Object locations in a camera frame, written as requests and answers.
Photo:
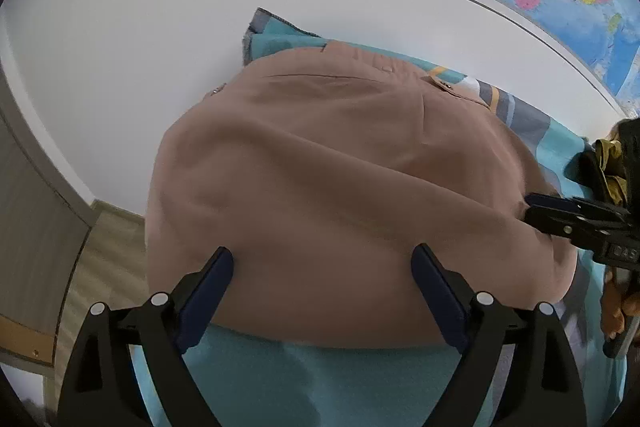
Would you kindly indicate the person's right hand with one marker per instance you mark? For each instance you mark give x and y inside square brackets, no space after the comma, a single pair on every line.
[612,307]

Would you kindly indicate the mustard garment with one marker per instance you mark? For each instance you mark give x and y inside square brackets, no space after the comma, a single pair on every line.
[610,157]

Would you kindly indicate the teal printed blanket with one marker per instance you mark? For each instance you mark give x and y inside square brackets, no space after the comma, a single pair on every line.
[325,387]

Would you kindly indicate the pink jacket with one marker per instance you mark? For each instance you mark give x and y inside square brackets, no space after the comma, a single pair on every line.
[325,182]

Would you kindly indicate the black garment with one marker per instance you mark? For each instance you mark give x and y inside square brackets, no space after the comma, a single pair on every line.
[585,172]

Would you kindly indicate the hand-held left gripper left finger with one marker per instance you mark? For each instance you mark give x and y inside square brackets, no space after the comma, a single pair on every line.
[210,287]

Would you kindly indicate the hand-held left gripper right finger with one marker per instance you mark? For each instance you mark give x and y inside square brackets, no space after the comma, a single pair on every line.
[440,292]

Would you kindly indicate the grey door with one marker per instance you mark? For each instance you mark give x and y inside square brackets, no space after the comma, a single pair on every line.
[35,217]

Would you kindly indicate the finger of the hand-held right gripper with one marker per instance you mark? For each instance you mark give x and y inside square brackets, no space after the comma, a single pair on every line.
[565,224]
[560,203]

